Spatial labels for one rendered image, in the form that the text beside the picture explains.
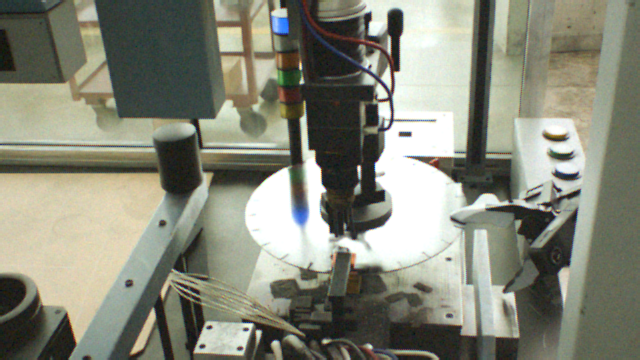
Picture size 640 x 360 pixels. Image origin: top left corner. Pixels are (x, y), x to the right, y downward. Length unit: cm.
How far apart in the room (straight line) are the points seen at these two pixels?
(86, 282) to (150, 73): 66
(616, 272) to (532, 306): 91
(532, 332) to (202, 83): 68
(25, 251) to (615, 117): 131
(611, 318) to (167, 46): 54
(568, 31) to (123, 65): 366
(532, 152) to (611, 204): 105
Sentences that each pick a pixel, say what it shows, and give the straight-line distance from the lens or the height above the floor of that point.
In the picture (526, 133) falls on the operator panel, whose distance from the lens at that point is 147.
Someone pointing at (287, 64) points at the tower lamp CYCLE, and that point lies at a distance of 132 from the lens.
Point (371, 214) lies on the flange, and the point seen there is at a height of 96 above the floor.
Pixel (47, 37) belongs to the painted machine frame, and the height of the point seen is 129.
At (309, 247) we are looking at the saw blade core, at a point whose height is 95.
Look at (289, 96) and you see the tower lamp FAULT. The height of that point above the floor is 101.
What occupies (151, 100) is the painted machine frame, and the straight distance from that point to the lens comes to 82.
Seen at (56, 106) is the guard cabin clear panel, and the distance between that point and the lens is 176.
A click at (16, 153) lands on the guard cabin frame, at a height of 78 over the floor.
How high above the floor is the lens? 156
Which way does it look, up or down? 31 degrees down
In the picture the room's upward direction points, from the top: 4 degrees counter-clockwise
